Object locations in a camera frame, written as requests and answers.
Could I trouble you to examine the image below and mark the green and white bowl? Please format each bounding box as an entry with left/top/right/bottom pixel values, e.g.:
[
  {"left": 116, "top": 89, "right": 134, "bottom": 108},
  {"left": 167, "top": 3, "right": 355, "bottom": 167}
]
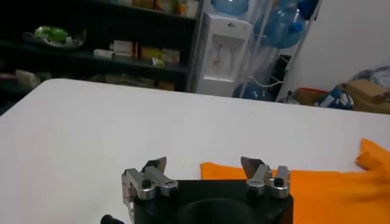
[{"left": 23, "top": 26, "right": 88, "bottom": 49}]

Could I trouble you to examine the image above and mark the open brown cardboard box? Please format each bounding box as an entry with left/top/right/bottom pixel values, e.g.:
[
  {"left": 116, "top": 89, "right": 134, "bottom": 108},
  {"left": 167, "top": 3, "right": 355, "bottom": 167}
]
[{"left": 294, "top": 87, "right": 328, "bottom": 107}]

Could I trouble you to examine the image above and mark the white wire jug rack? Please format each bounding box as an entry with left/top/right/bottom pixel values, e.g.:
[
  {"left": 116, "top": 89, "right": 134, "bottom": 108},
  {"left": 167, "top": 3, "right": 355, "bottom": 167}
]
[{"left": 240, "top": 0, "right": 322, "bottom": 100}]

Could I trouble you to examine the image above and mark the black shelf unit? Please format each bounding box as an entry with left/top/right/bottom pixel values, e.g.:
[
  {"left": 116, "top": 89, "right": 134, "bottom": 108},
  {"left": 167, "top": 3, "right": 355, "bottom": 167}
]
[{"left": 0, "top": 0, "right": 204, "bottom": 93}]

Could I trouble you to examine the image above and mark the large brown cardboard box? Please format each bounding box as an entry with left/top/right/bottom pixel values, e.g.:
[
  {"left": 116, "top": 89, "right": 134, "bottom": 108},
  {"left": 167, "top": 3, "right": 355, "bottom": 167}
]
[{"left": 341, "top": 79, "right": 390, "bottom": 115}]

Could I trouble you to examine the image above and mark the blue shopping bag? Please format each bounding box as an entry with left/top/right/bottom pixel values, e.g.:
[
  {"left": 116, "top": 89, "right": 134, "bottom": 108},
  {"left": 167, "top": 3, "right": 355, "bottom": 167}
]
[{"left": 315, "top": 85, "right": 355, "bottom": 110}]

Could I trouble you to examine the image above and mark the upright blue water jug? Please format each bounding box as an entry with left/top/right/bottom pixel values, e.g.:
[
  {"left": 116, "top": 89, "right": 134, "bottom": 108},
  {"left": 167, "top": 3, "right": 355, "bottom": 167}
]
[{"left": 210, "top": 0, "right": 250, "bottom": 17}]

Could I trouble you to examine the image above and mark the orange t-shirt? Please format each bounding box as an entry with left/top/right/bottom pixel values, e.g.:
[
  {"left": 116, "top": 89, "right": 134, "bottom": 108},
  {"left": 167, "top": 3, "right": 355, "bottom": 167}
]
[{"left": 200, "top": 138, "right": 390, "bottom": 224}]

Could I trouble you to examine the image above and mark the pile of grey clothes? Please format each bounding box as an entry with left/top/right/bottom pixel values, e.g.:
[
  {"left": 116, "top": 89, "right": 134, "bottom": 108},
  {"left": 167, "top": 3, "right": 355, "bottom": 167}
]
[{"left": 350, "top": 66, "right": 390, "bottom": 92}]

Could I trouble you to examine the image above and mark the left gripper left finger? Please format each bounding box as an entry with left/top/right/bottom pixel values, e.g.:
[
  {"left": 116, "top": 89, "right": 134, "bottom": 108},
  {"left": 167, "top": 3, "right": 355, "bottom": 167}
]
[{"left": 121, "top": 156, "right": 179, "bottom": 205}]

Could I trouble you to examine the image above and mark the white red medicine box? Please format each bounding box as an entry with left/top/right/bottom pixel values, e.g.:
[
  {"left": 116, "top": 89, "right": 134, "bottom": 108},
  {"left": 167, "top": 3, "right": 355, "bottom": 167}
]
[{"left": 112, "top": 40, "right": 138, "bottom": 57}]

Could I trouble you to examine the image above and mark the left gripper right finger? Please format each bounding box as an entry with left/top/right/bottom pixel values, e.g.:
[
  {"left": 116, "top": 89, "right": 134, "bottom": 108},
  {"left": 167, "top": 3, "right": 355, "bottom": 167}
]
[{"left": 240, "top": 156, "right": 291, "bottom": 199}]

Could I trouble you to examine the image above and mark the white water dispenser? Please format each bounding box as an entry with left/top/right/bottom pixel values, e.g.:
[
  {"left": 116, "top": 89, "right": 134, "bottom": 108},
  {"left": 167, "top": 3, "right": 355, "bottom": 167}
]
[{"left": 196, "top": 12, "right": 252, "bottom": 97}]

